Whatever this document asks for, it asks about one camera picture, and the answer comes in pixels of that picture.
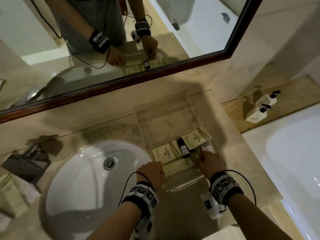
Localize small dark toiletries bottle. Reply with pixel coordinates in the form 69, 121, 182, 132
177, 138, 192, 158

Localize person's left forearm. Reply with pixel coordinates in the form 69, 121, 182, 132
86, 202, 144, 240

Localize white amenity packet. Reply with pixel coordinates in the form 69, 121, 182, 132
199, 142, 216, 158

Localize white bathtub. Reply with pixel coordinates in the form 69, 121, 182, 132
241, 102, 320, 240

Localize chrome sink drain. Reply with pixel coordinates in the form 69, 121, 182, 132
103, 157, 117, 170

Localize white wrist camera marker tags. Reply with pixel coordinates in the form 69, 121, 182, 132
132, 215, 153, 240
201, 193, 227, 220

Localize person's right hand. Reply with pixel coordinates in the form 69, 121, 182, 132
197, 150, 227, 181

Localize black cable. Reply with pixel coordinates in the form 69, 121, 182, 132
222, 170, 257, 207
117, 171, 153, 208

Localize chrome square faucet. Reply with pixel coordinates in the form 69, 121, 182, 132
1, 143, 52, 184

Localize mirror with dark wooden frame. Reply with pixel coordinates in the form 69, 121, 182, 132
0, 0, 264, 123

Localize black wristband with marker tags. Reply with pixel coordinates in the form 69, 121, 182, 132
209, 171, 244, 205
122, 182, 159, 215

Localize white pump bottle black pump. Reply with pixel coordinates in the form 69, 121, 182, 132
257, 90, 281, 108
246, 104, 272, 123

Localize person's left hand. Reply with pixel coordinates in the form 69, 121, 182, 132
136, 160, 166, 191

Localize person's right forearm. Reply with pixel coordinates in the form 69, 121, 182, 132
226, 193, 294, 240

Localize transparent tray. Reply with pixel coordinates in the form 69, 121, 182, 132
134, 89, 223, 192

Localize white sink basin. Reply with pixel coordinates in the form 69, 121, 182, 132
40, 140, 153, 240

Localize cream long sachet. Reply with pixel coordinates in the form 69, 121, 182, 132
0, 173, 27, 210

